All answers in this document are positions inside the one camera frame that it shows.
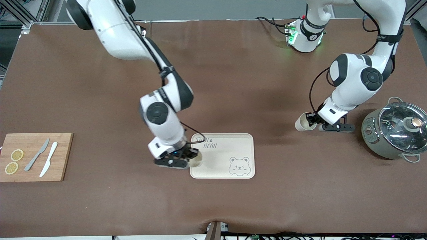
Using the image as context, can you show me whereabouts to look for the white IKEA cup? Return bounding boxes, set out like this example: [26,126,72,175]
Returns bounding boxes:
[189,152,203,168]
[295,112,317,132]

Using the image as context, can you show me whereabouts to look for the wooden cutting board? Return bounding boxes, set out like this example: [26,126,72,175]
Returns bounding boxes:
[0,133,74,182]

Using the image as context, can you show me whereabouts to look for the glass pot lid with knob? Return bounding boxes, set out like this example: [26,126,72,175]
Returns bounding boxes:
[378,102,427,154]

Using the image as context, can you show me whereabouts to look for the cream tray with bear print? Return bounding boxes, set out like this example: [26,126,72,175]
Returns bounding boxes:
[189,133,256,179]

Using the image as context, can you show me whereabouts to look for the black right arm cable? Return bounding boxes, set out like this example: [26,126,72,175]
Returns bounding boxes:
[113,0,205,145]

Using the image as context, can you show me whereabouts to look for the grey plastic knife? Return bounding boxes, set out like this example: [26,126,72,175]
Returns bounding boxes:
[24,138,50,172]

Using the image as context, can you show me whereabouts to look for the white plastic knife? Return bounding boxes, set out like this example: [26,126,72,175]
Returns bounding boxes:
[39,142,58,178]

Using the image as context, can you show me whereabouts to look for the grey-green electric cooking pot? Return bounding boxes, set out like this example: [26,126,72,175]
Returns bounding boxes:
[361,97,427,163]

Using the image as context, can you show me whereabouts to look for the aluminium frame strut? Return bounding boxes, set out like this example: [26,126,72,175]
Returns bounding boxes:
[405,0,427,21]
[0,0,50,30]

